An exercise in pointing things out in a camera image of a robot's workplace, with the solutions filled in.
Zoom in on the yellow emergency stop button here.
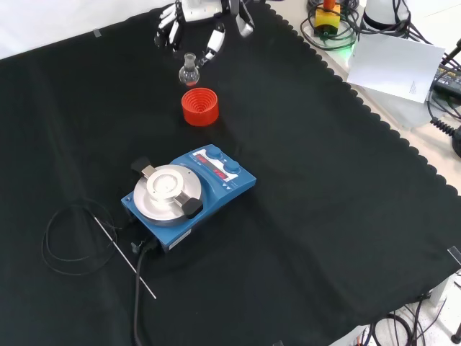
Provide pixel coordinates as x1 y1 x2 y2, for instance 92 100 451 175
313 0 341 39

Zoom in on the black power adapter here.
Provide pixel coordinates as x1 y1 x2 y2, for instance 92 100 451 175
431 64 461 100

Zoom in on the orange ribbed flask stand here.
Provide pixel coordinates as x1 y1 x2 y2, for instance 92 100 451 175
181 88 220 128

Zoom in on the black coiled cable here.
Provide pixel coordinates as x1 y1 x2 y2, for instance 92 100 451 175
430 117 457 138

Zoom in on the blue heater with steel plate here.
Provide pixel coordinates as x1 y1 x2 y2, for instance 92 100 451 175
120 143 258 257

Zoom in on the thin black probe cable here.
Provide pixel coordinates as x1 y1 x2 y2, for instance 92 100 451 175
41 200 125 277

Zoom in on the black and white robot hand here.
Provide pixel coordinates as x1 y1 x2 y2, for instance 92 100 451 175
153 0 255 67

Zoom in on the black bench cloth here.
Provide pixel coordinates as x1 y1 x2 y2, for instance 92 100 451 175
0 0 461 346

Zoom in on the thick black power cable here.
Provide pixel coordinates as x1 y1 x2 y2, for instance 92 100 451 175
131 240 154 346

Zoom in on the clear round-bottom glass flask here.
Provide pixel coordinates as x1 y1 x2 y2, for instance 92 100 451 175
178 52 200 88

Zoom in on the thin steel temperature probe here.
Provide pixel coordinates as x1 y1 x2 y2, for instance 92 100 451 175
92 215 158 301

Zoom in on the white paper sheet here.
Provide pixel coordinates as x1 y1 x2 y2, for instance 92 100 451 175
346 31 447 105

